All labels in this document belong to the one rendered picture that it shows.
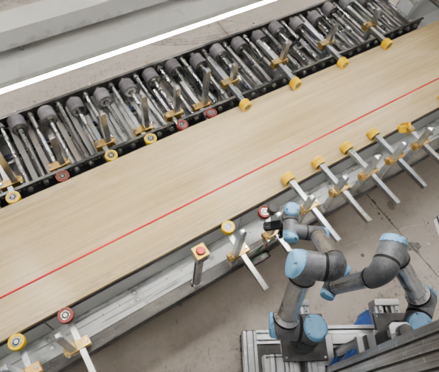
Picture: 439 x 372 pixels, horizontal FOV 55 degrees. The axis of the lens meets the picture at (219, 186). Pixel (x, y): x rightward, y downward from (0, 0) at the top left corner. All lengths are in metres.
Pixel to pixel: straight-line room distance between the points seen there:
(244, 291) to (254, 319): 0.22
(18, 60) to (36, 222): 1.55
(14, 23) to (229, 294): 2.58
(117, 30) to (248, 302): 2.48
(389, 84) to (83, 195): 2.40
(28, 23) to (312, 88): 2.46
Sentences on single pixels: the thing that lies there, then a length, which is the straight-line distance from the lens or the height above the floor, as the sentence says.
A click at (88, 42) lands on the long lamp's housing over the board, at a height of 2.37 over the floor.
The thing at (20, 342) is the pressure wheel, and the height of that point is 0.90.
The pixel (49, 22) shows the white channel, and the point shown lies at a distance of 1.15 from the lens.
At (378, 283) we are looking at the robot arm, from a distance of 1.93.
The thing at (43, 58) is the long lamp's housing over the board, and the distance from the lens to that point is 1.18.
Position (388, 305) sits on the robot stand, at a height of 0.99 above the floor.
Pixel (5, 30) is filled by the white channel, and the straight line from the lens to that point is 1.13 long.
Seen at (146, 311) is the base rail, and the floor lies 0.70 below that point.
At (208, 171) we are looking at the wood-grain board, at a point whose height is 0.90.
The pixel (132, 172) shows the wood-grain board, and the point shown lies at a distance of 2.67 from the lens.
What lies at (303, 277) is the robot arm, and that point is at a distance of 1.69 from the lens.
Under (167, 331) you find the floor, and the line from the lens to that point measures 3.21.
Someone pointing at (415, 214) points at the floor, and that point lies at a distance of 4.10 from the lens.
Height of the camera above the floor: 3.15
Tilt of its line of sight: 59 degrees down
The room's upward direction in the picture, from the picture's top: 10 degrees clockwise
